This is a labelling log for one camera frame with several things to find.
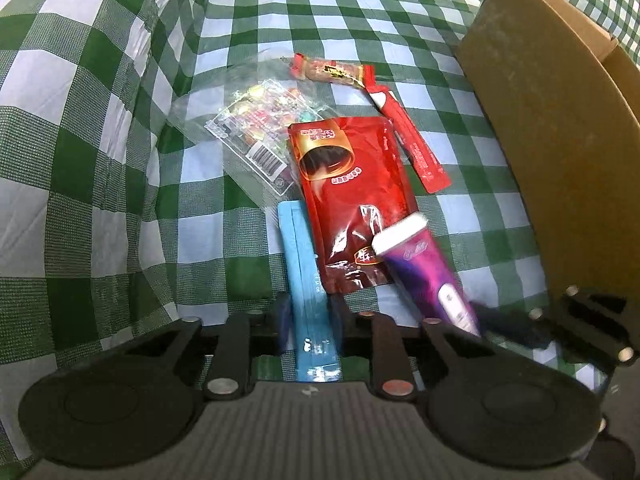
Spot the blue snack packet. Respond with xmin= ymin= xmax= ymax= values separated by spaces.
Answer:
xmin=277 ymin=200 xmax=345 ymax=383

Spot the green checkered cloth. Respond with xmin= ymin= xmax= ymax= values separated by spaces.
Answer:
xmin=0 ymin=0 xmax=640 ymax=476

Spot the orange snack bar wrapper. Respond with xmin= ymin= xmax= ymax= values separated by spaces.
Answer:
xmin=291 ymin=53 xmax=372 ymax=90

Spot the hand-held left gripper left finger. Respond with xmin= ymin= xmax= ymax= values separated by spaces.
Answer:
xmin=125 ymin=292 xmax=293 ymax=403

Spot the cardboard box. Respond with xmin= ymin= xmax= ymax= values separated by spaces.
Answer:
xmin=452 ymin=0 xmax=640 ymax=306

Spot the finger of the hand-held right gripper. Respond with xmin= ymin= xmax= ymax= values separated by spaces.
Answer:
xmin=529 ymin=285 xmax=640 ymax=377
xmin=472 ymin=302 xmax=557 ymax=353

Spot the purple snack packet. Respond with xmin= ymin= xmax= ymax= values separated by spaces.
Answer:
xmin=374 ymin=214 xmax=483 ymax=338

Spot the red snack pouch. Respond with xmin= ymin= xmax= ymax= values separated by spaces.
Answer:
xmin=287 ymin=116 xmax=418 ymax=295

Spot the clear candy packet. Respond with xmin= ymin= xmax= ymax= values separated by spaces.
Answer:
xmin=206 ymin=80 xmax=326 ymax=197

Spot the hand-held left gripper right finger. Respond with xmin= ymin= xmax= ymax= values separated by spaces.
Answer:
xmin=330 ymin=292 xmax=501 ymax=403

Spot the red stick packet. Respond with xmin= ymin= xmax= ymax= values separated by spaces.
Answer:
xmin=364 ymin=65 xmax=452 ymax=194

